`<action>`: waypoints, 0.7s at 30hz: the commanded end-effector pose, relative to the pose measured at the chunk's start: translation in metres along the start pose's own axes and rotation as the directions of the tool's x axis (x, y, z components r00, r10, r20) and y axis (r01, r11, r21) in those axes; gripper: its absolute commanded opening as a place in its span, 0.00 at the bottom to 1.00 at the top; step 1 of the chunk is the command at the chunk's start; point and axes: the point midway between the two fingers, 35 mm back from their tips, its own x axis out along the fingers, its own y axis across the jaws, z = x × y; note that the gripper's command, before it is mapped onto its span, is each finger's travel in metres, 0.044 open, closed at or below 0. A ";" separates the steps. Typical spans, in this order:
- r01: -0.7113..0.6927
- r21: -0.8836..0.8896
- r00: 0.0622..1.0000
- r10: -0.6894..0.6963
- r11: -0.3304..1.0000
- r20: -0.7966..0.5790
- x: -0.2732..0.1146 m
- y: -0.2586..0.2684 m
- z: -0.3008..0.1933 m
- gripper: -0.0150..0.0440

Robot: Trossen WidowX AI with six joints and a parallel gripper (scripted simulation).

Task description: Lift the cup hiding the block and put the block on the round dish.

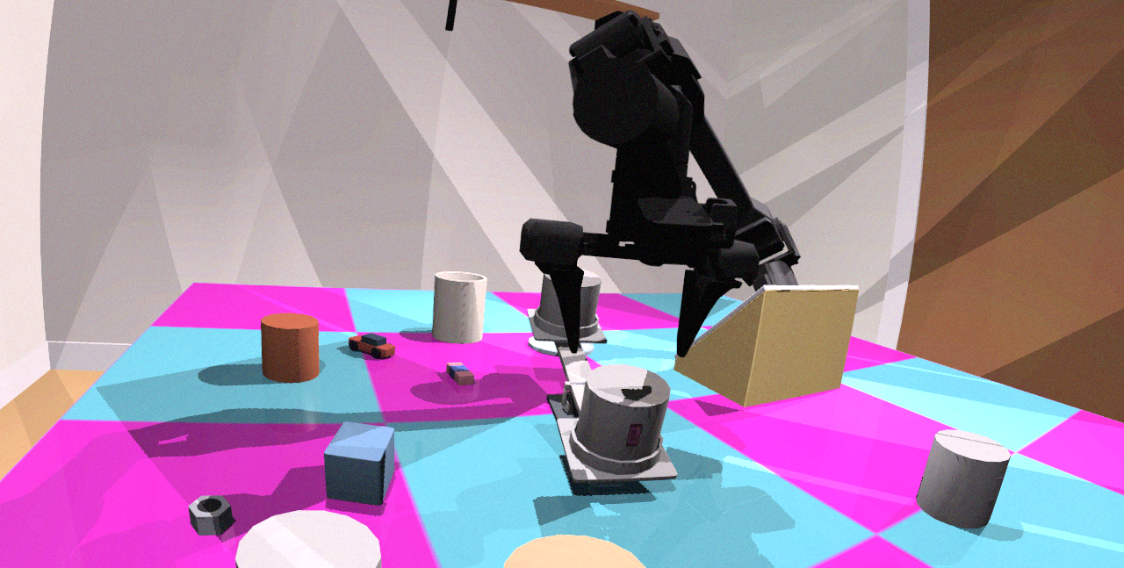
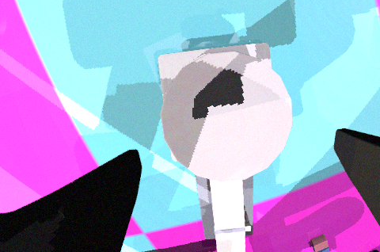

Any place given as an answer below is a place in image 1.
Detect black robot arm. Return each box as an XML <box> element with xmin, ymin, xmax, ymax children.
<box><xmin>569</xmin><ymin>10</ymin><xmax>800</xmax><ymax>291</ymax></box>

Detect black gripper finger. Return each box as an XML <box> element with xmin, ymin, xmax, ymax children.
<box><xmin>535</xmin><ymin>262</ymin><xmax>584</xmax><ymax>354</ymax></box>
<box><xmin>677</xmin><ymin>270</ymin><xmax>742</xmax><ymax>357</ymax></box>

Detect orange-brown cylinder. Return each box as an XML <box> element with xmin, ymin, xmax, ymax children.
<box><xmin>261</xmin><ymin>313</ymin><xmax>320</xmax><ymax>384</ymax></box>

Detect grey open cylinder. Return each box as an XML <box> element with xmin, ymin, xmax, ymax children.
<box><xmin>432</xmin><ymin>272</ymin><xmax>487</xmax><ymax>344</ymax></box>

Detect dark grey cylinder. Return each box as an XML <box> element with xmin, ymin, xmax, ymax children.
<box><xmin>916</xmin><ymin>429</ymin><xmax>1010</xmax><ymax>528</ymax></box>
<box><xmin>538</xmin><ymin>270</ymin><xmax>602</xmax><ymax>327</ymax></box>
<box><xmin>575</xmin><ymin>364</ymin><xmax>671</xmax><ymax>461</ymax></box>

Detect grey hex nut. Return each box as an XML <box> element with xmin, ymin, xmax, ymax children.
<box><xmin>188</xmin><ymin>495</ymin><xmax>234</xmax><ymax>537</ymax></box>

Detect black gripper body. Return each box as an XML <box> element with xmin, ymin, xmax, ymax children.
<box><xmin>519</xmin><ymin>156</ymin><xmax>760</xmax><ymax>281</ymax></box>

